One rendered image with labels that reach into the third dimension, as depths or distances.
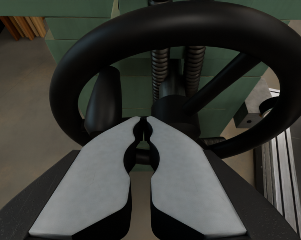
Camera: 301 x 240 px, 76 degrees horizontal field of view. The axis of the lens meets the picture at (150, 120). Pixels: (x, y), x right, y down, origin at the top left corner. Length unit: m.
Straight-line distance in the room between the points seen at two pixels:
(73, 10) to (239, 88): 0.38
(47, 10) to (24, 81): 1.27
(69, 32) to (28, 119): 1.06
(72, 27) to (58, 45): 0.05
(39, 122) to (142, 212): 0.81
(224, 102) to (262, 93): 0.11
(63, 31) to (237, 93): 0.40
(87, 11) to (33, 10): 0.08
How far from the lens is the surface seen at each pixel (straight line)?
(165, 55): 0.24
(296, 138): 1.15
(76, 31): 0.38
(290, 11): 0.41
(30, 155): 1.27
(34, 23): 1.89
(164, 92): 0.26
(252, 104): 0.57
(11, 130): 1.41
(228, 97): 0.53
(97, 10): 0.35
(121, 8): 0.24
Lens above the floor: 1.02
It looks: 59 degrees down
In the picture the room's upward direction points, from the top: 2 degrees clockwise
